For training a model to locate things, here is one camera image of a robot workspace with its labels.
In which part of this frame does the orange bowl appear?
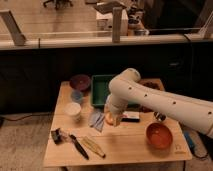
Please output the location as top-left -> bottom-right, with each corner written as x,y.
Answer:
146,123 -> 173,150

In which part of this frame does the small blue cup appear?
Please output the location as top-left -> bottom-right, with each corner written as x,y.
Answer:
71,90 -> 83,104

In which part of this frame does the white paper cup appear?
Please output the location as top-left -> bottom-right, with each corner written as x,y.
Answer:
64,102 -> 81,122

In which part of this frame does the blue object on floor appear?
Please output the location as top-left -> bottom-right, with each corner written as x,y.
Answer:
183,132 -> 195,150

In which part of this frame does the blue grey cloth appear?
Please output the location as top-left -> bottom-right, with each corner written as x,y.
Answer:
88,111 -> 105,132

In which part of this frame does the green plastic tray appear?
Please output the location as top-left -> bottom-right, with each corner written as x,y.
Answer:
90,75 -> 114,108

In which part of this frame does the white cardboard box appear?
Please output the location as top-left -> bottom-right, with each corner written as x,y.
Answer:
96,10 -> 128,36

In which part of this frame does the black white box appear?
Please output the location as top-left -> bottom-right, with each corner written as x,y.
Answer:
122,111 -> 140,122

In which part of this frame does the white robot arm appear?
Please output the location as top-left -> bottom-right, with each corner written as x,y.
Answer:
106,68 -> 213,139

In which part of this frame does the dark purple bowl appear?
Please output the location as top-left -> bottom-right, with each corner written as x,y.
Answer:
70,74 -> 91,91

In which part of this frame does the black handled tool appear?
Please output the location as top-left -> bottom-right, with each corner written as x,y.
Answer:
69,134 -> 89,160

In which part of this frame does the small black clip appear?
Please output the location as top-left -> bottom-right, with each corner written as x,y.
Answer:
51,129 -> 62,145

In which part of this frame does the dark brown food pile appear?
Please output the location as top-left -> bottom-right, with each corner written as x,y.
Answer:
141,82 -> 160,90

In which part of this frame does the yellow corn cob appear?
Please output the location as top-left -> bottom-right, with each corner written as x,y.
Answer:
81,137 -> 106,158

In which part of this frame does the yellow apple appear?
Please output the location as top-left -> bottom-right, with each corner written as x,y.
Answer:
105,112 -> 113,125

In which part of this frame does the wooden table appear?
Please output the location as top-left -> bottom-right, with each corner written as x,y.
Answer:
43,81 -> 192,167

